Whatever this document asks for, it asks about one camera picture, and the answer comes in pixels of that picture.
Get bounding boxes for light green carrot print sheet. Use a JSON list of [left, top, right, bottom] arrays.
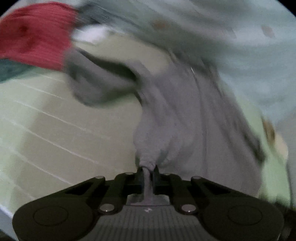
[[77, 1, 295, 123]]

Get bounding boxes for green grid cutting mat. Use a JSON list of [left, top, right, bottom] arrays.
[[1, 35, 292, 216]]

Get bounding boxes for beige cloth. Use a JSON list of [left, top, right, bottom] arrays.
[[262, 118, 288, 165]]

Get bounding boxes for grey zip hoodie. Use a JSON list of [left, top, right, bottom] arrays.
[[64, 49, 265, 203]]

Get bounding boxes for white folded cloth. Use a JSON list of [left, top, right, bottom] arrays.
[[71, 24, 113, 45]]

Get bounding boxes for blue denim jeans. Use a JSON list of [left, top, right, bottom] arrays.
[[0, 59, 32, 82]]

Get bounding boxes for red checked garment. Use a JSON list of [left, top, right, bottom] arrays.
[[1, 2, 77, 70]]

